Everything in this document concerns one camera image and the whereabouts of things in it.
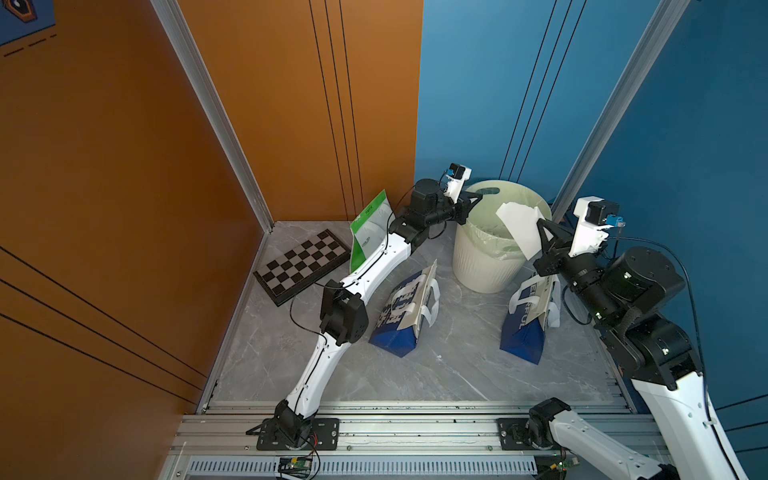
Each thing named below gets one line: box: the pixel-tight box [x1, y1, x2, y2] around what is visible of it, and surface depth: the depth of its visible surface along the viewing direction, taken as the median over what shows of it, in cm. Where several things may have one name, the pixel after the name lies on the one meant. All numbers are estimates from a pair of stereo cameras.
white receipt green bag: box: [496, 202, 554, 261], surface depth 60 cm
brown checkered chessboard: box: [253, 229, 352, 307], surface depth 105 cm
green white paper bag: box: [350, 189, 396, 274], surface depth 91 cm
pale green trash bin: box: [453, 180, 553, 294], surface depth 85 cm
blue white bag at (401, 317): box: [369, 259, 441, 358], surface depth 80 cm
